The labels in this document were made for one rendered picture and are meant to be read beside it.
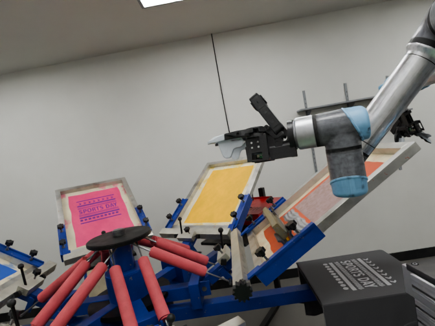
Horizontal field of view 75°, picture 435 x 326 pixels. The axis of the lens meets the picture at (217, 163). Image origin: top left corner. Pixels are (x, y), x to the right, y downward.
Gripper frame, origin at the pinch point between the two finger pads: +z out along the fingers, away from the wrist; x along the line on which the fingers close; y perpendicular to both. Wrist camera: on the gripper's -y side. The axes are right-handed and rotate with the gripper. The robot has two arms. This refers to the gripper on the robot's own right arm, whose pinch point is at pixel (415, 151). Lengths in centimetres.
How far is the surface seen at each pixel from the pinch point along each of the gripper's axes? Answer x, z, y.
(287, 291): -84, 34, 2
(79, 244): -201, -28, -55
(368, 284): -50, 41, 12
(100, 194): -196, -56, -106
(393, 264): -31, 47, -3
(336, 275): -59, 38, -1
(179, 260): -122, -5, 8
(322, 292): -70, 35, 13
